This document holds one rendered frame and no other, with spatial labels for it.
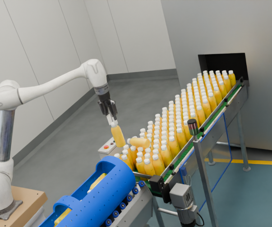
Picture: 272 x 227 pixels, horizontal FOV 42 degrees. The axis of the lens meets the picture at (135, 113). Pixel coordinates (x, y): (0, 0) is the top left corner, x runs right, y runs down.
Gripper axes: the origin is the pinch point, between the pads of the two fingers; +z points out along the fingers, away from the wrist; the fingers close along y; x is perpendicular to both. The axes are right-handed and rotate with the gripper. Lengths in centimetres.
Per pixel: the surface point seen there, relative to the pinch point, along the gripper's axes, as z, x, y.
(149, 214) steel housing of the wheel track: 77, -4, 10
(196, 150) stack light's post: 40, 32, 38
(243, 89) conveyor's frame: 57, 157, 26
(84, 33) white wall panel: 30, 324, -332
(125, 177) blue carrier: 29.4, -19.4, 14.4
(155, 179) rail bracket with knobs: 43.4, -1.6, 22.4
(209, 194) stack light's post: 80, 32, 40
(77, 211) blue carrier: 24, -58, 10
